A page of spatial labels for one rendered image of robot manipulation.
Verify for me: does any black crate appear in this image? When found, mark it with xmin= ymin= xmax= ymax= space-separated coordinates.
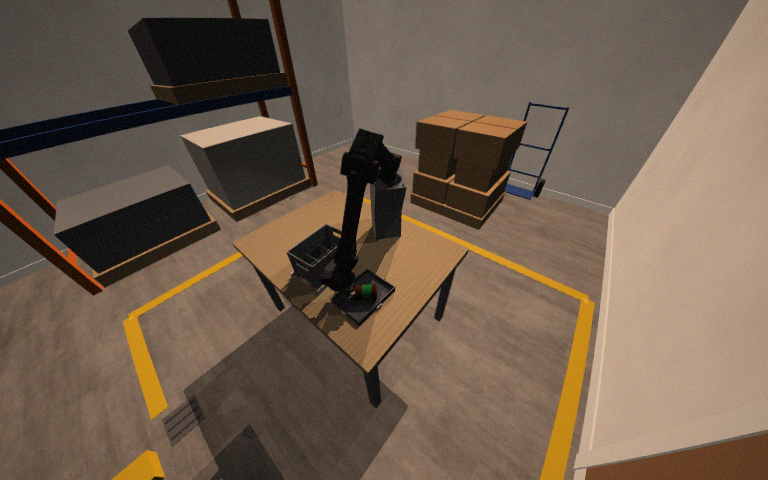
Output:
xmin=286 ymin=224 xmax=341 ymax=290

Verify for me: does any orange-brown bottle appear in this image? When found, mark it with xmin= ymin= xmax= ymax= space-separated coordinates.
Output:
xmin=352 ymin=284 xmax=377 ymax=301

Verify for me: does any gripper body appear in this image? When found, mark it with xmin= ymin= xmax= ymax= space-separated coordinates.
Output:
xmin=339 ymin=273 xmax=355 ymax=295

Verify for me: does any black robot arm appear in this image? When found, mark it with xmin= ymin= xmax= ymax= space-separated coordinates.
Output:
xmin=320 ymin=128 xmax=402 ymax=291

